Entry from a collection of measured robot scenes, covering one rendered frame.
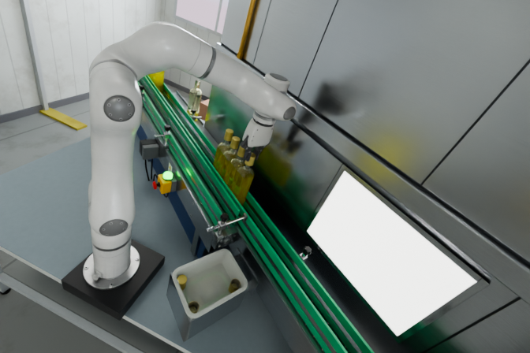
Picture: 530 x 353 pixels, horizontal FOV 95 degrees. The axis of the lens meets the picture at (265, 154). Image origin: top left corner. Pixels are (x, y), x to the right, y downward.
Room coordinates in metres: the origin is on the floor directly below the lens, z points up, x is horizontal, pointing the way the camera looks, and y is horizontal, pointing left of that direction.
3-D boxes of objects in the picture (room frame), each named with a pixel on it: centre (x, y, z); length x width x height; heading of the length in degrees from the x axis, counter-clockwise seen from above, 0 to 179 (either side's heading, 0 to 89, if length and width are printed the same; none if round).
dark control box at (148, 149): (1.05, 0.61, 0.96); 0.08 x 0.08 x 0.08; 48
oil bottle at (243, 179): (0.80, 0.05, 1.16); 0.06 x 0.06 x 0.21; 47
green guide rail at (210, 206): (1.22, 0.71, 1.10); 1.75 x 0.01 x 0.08; 48
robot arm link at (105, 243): (0.52, 0.42, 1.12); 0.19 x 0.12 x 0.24; 41
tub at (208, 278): (0.47, 0.02, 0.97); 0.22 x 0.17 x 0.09; 138
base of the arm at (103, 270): (0.49, 0.41, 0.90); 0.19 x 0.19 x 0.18
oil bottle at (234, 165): (0.84, 0.09, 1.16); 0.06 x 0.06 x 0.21; 47
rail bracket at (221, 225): (0.62, 0.04, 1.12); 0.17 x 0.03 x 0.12; 138
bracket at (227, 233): (0.63, 0.03, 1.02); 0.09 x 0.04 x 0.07; 138
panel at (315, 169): (0.72, -0.24, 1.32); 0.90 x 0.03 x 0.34; 48
